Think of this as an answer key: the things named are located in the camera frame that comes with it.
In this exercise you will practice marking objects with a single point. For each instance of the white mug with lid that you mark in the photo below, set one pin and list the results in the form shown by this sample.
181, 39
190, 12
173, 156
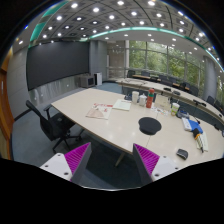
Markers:
142, 100

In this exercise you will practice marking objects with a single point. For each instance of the white paper cup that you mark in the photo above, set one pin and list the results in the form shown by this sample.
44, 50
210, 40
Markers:
135, 96

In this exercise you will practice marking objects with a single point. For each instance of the grey cabinet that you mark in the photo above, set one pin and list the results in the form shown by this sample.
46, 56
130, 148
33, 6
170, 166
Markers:
87, 81

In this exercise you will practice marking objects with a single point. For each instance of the black computer mouse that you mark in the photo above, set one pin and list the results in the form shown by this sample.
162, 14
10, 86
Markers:
182, 153

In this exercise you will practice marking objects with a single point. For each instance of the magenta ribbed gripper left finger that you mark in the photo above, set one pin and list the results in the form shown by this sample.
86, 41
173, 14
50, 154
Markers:
69, 166

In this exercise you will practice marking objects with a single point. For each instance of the green and white cup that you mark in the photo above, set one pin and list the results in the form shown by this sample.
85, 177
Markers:
174, 108

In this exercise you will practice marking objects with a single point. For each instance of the white paper sheet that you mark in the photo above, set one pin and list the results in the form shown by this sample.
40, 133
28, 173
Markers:
122, 105

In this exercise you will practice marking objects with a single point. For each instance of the red water bottle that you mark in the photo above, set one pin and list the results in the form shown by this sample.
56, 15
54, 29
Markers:
150, 98

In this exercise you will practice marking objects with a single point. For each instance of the large dark projection screen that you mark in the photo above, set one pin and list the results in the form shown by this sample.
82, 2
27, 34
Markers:
50, 62

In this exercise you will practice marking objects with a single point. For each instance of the long curved conference desk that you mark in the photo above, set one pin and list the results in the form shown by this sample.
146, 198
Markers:
217, 119

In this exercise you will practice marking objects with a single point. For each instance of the white remote control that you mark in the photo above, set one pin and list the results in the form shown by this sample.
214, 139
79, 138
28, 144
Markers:
186, 124

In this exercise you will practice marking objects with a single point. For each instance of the red and white booklet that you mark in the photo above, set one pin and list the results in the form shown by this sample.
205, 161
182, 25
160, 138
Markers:
100, 111

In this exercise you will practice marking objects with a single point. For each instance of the white cabinet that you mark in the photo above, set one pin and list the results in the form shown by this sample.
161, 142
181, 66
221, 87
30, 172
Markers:
98, 78

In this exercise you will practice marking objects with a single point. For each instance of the black round mouse pad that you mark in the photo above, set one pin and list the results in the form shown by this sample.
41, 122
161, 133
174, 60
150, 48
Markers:
149, 126

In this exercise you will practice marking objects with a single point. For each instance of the black office chair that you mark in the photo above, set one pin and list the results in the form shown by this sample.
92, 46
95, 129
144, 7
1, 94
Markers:
56, 127

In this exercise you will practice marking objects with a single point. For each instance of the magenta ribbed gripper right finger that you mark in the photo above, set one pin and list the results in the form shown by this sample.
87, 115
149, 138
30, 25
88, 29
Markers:
151, 166

